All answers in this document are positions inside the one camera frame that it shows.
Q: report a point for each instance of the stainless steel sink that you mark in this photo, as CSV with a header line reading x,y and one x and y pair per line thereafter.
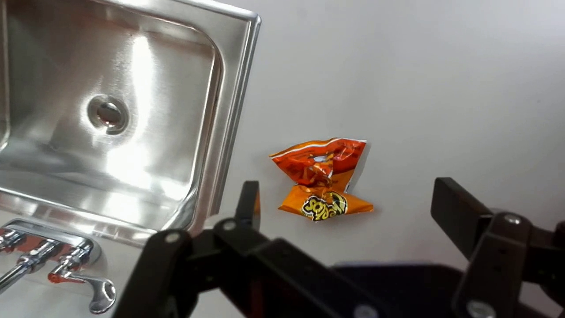
x,y
110,110

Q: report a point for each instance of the chrome tap with lever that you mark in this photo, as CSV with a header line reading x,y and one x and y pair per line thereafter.
x,y
57,265

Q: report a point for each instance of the orange crumpled snack bag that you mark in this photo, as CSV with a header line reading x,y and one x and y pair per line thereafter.
x,y
324,176

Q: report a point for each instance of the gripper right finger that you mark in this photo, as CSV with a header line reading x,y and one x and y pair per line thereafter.
x,y
499,247

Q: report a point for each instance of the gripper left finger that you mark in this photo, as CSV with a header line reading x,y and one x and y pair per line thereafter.
x,y
247,260

